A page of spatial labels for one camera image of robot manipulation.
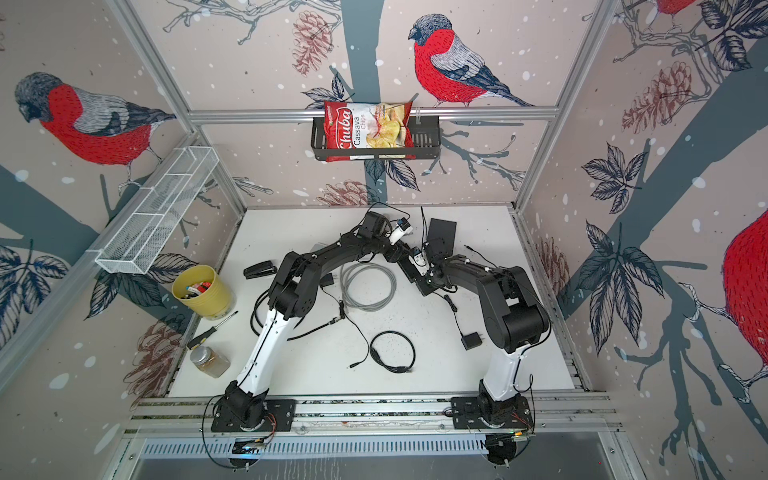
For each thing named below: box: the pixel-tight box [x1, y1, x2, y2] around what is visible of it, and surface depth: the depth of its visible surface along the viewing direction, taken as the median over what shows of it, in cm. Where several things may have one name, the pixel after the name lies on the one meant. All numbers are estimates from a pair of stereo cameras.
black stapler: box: [243, 260, 277, 280], surface depth 102 cm
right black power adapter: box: [444, 294, 485, 351], surface depth 87 cm
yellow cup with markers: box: [171, 265, 233, 319], surface depth 87 cm
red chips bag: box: [324, 101, 416, 163], surface depth 90 cm
